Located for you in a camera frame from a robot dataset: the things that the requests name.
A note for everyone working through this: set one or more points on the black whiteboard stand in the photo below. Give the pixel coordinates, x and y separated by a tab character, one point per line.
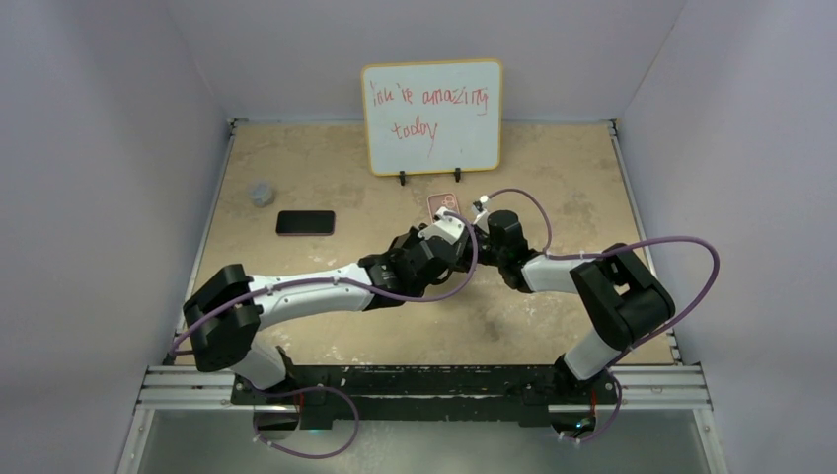
456	174

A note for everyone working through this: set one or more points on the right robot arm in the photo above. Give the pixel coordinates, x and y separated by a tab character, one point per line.
623	299

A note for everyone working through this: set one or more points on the aluminium frame rail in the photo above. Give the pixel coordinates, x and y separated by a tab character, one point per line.
645	388

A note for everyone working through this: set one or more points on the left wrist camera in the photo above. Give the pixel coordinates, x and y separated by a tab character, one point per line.
449	226

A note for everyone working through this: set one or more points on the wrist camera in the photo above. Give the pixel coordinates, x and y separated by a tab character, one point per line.
449	226
480	209

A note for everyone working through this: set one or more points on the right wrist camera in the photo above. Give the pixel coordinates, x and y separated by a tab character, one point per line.
480	209

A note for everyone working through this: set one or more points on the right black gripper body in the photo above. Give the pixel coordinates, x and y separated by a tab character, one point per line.
488	253

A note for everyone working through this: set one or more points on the bare phone with purple edge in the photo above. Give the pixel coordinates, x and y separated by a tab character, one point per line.
305	223

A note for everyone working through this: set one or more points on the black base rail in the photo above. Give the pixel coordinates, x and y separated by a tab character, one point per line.
531	396

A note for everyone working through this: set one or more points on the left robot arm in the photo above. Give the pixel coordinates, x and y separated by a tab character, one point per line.
225	314

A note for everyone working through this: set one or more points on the white board with yellow frame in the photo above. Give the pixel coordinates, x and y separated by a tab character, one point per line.
432	117

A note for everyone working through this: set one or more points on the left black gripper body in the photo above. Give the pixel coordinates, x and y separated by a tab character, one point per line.
411	242

